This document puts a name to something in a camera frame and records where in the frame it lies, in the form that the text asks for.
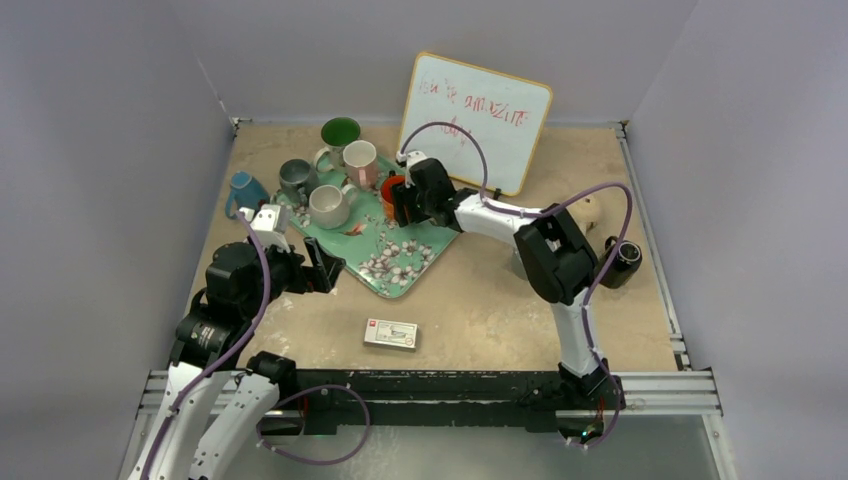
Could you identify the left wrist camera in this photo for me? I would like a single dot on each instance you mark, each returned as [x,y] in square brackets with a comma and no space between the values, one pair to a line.
[269,225]

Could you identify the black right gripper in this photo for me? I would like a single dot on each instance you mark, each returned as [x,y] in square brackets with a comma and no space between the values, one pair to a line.
[408,206]

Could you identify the beige mug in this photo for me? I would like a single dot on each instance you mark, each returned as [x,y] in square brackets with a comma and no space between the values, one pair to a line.
[587,213]

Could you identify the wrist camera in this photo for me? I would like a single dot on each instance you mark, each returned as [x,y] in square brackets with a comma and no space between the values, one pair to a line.
[269,225]
[405,160]

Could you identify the floral mug green inside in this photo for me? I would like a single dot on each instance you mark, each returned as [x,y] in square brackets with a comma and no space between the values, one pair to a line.
[336,134]

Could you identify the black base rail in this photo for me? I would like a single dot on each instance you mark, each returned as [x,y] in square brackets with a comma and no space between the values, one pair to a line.
[536,401]

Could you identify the blue grey mug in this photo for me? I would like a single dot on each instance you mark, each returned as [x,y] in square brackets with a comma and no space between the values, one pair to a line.
[298,178]

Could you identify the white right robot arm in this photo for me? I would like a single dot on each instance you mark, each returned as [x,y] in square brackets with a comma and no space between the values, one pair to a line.
[558,261]

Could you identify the white speckled mug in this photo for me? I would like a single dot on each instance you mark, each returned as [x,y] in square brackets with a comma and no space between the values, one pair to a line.
[330,206]

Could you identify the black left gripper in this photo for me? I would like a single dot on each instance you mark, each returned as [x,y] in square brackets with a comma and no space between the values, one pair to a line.
[323,266]

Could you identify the black mug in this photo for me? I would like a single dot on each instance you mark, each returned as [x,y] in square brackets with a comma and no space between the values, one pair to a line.
[625,263]

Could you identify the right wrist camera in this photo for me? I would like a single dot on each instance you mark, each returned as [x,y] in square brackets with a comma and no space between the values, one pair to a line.
[405,160]

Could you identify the pink faceted mug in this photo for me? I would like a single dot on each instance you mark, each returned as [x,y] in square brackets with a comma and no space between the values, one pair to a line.
[360,161]

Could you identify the yellow framed whiteboard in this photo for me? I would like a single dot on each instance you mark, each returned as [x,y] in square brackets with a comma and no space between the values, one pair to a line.
[483,125]

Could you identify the green floral tray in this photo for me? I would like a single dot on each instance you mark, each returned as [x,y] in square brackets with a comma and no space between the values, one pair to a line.
[385,257]

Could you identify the orange mug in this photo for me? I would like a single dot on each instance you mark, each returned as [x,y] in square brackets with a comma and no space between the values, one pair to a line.
[386,195]

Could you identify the small white cardboard box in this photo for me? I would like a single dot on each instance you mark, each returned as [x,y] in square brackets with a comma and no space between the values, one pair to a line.
[391,334]

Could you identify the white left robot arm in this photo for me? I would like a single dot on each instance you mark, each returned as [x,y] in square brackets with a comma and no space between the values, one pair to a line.
[186,440]

